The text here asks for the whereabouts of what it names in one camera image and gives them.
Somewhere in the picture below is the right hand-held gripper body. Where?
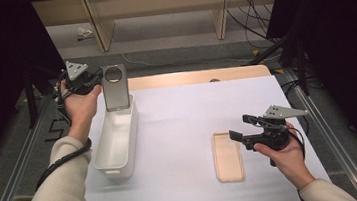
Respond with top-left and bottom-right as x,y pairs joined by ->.
238,100 -> 316,171

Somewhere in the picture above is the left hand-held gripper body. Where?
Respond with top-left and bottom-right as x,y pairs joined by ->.
61,57 -> 101,98

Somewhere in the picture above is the grey phone case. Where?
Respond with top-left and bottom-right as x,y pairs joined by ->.
99,63 -> 132,113

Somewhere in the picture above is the beige phone case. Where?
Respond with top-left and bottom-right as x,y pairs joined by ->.
210,129 -> 246,185

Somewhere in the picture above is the white plastic storage bin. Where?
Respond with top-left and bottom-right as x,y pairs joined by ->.
86,93 -> 146,183

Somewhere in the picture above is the person's left hand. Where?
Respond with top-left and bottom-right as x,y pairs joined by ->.
58,77 -> 108,147

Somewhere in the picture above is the person's right hand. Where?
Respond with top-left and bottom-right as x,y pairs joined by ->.
251,119 -> 317,196

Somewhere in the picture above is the white crumpled item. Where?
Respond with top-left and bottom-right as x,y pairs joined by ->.
75,25 -> 96,42

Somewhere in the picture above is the black metal stand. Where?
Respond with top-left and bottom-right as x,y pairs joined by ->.
21,58 -> 72,130
239,30 -> 311,102

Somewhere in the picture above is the white table mat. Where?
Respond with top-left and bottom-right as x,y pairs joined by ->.
73,70 -> 334,201

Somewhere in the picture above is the wooden table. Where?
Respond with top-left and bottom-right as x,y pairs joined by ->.
127,63 -> 272,92

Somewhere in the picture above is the light wooden shelf unit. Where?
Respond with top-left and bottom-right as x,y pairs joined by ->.
30,0 -> 287,60

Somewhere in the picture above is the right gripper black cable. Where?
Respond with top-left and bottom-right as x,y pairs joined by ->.
285,126 -> 308,163

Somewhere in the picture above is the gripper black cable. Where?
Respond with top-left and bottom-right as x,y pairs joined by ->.
22,68 -> 98,193
285,126 -> 308,163

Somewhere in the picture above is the aluminium floor rail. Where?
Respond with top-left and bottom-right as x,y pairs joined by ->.
283,61 -> 357,201
0,93 -> 64,201

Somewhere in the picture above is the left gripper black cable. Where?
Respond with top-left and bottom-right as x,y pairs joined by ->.
22,68 -> 98,193

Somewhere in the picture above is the bundle of black cables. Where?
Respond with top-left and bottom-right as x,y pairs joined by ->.
225,0 -> 284,53

